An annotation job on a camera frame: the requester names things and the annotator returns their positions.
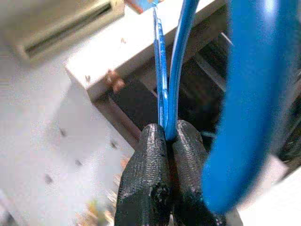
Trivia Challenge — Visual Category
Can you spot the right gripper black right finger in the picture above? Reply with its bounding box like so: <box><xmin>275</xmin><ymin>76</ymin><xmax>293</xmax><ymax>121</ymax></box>
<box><xmin>169</xmin><ymin>119</ymin><xmax>227</xmax><ymax>226</ymax></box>

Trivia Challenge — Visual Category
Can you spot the white printed T-shirt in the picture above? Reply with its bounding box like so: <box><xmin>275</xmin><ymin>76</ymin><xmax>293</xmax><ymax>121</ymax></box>
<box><xmin>0</xmin><ymin>68</ymin><xmax>142</xmax><ymax>226</ymax></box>

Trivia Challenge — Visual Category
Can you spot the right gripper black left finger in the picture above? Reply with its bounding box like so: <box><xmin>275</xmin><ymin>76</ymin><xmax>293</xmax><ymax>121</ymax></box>
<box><xmin>116</xmin><ymin>123</ymin><xmax>172</xmax><ymax>226</ymax></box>

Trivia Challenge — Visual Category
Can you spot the beige slotted air conditioner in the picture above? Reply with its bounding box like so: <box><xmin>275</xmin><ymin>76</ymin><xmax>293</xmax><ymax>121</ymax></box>
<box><xmin>0</xmin><ymin>0</ymin><xmax>125</xmax><ymax>64</ymax></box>

